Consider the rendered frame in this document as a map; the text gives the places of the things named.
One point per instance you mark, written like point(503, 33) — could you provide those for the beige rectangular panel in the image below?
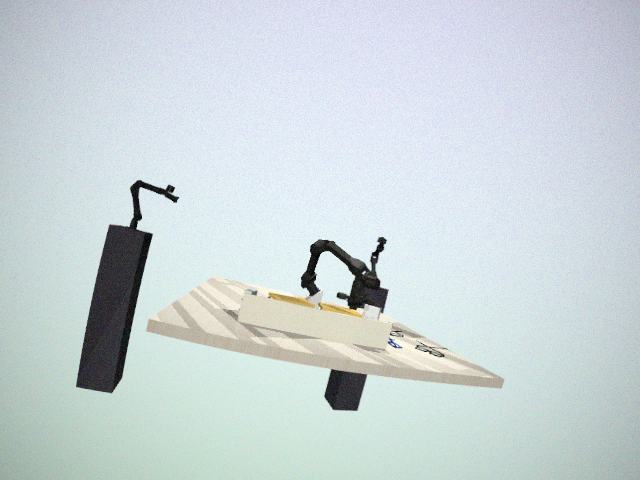
point(314, 322)

